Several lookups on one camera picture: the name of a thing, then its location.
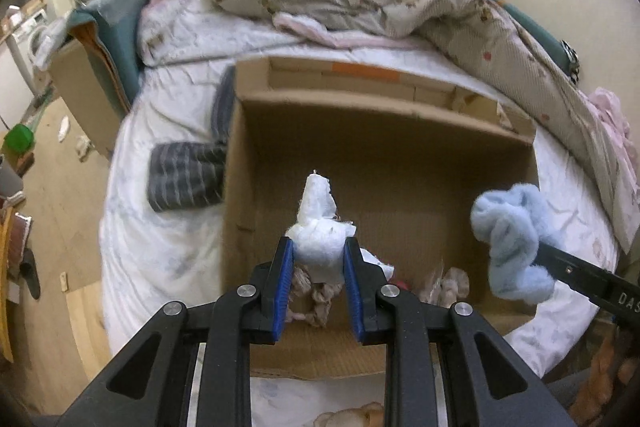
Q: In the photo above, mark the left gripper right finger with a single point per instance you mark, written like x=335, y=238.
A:
x=442, y=359

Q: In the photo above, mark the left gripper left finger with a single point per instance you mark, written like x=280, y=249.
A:
x=192, y=362

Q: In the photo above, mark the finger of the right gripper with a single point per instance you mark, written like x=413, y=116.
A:
x=580, y=275

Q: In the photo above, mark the cream scrunchie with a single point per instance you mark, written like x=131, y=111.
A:
x=444, y=288

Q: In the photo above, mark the small peach soft object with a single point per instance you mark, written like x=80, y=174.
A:
x=369, y=415

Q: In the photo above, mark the beige lace scrunchie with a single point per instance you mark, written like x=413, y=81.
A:
x=310, y=302

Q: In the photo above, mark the light blue fluffy cloth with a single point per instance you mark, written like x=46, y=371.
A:
x=514, y=223

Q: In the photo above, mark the white sock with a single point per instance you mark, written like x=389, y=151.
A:
x=318, y=236

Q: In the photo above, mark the person's right hand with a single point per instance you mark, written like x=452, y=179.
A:
x=612, y=365

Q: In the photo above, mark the white floral bed sheet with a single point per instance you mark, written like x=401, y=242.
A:
x=149, y=258

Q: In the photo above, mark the black slipper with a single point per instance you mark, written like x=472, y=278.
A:
x=28, y=270

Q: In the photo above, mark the dark striped garment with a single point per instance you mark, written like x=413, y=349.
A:
x=190, y=175

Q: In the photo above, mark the brown cardboard box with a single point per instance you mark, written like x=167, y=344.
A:
x=405, y=155

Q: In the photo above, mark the beige bedside cabinet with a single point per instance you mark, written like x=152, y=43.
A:
x=73, y=77

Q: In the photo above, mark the beige patterned duvet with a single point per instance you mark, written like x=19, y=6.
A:
x=482, y=38

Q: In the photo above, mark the teal orange cushion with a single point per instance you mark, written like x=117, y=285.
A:
x=108, y=32

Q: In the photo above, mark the white washing machine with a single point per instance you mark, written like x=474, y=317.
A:
x=29, y=35

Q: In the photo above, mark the pink garment by wall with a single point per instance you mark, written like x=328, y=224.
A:
x=606, y=108

